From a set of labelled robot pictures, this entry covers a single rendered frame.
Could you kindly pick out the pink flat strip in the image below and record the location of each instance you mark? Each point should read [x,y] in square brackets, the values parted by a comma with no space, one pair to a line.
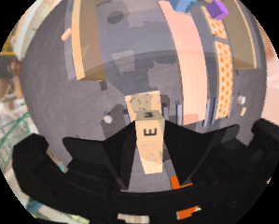
[193,86]

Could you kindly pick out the orange dotted strip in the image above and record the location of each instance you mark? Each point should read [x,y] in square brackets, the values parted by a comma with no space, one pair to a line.
[224,86]

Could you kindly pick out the pale orange strip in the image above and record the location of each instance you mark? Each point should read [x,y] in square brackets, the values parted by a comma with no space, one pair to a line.
[151,153]

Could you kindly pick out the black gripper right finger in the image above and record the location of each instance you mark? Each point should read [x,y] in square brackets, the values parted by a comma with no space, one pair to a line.
[188,148]

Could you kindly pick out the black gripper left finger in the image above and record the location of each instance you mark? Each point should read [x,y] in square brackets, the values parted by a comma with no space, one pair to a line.
[116,152]

